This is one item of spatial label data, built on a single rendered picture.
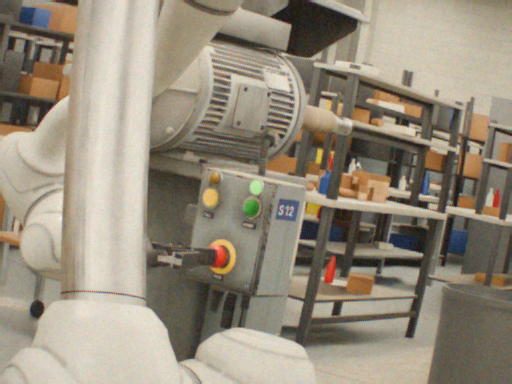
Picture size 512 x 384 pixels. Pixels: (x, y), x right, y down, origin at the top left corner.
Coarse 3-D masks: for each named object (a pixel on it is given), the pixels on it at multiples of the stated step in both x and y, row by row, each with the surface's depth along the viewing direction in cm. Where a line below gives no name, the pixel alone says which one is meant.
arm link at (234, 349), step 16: (224, 336) 127; (240, 336) 126; (256, 336) 127; (272, 336) 132; (208, 352) 125; (224, 352) 123; (240, 352) 123; (256, 352) 123; (272, 352) 124; (288, 352) 125; (304, 352) 128; (192, 368) 123; (208, 368) 123; (224, 368) 123; (240, 368) 122; (256, 368) 122; (272, 368) 122; (288, 368) 123; (304, 368) 125
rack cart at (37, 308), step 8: (16, 224) 545; (0, 232) 544; (8, 232) 552; (16, 232) 546; (0, 240) 538; (8, 240) 532; (16, 240) 530; (0, 248) 543; (0, 256) 544; (40, 280) 576; (40, 288) 576; (40, 296) 577; (32, 304) 576; (40, 304) 579; (32, 312) 575; (40, 312) 580
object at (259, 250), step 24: (240, 192) 198; (264, 192) 195; (288, 192) 198; (216, 216) 201; (240, 216) 198; (264, 216) 195; (288, 216) 199; (192, 240) 204; (216, 240) 200; (240, 240) 198; (264, 240) 195; (288, 240) 201; (240, 264) 197; (264, 264) 196; (288, 264) 202; (216, 288) 205; (240, 288) 197; (264, 288) 198
